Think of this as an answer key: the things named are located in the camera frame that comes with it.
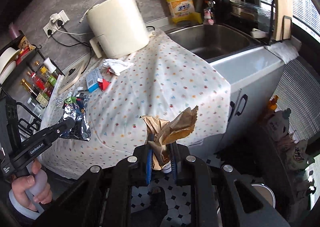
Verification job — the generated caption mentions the white wall power socket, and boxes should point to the white wall power socket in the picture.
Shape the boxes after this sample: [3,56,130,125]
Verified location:
[43,10,69,38]

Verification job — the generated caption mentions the white bowl on rack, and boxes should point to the white bowl on rack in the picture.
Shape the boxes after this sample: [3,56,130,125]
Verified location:
[0,47,21,84]

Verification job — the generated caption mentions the small foil ball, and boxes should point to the small foil ball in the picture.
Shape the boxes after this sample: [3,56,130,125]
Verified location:
[55,97,64,108]

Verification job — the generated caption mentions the black spice rack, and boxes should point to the black spice rack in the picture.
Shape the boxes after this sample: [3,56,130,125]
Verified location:
[0,30,66,138]

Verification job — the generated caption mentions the red sauce bottle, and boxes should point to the red sauce bottle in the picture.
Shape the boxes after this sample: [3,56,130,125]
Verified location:
[27,71,53,98]

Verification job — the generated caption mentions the green label sauce bottle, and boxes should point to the green label sauce bottle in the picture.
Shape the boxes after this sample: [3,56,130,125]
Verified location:
[40,66,56,87]

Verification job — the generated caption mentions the amber oil bottle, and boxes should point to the amber oil bottle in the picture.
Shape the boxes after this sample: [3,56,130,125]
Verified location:
[21,78,48,108]

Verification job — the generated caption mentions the washing powder bag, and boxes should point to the washing powder bag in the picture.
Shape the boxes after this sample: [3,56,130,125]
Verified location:
[286,140,315,171]

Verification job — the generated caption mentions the brown paper bag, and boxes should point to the brown paper bag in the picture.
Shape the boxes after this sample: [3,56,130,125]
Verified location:
[140,106,199,171]

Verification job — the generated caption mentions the floral white tablecloth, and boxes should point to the floral white tablecloth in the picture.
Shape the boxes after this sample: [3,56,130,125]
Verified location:
[40,29,231,179]

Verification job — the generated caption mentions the grey cabinet doors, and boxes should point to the grey cabinet doors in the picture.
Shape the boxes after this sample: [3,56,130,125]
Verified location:
[189,67,284,157]

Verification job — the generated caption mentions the small pink figurine bottle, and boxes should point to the small pink figurine bottle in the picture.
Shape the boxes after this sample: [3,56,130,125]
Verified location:
[203,0,215,25]

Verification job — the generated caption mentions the silver foil snack bag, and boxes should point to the silver foil snack bag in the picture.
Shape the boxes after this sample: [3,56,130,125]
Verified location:
[59,90,91,141]

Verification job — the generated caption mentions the cream air fryer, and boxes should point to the cream air fryer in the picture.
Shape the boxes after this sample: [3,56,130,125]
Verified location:
[84,0,150,59]

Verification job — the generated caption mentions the stainless steel sink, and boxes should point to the stainless steel sink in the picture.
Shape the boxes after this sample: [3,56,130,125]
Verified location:
[166,24,261,63]

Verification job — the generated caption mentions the white paper wrapper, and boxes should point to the white paper wrapper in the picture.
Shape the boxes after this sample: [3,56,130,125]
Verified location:
[102,59,133,76]

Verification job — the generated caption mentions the person's left hand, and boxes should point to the person's left hand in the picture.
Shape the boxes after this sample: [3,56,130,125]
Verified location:
[10,159,53,212]

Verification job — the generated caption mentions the blue white cardboard box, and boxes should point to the blue white cardboard box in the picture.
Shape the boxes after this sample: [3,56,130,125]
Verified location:
[86,67,103,93]

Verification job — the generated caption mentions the yellow dish detergent bottle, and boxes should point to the yellow dish detergent bottle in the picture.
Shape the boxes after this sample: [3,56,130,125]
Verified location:
[166,0,202,25]

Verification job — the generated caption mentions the white cloth on counter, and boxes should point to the white cloth on counter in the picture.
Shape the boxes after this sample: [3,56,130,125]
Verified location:
[265,41,299,64]

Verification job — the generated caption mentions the red wrapper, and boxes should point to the red wrapper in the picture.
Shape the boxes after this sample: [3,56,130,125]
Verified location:
[97,78,110,91]

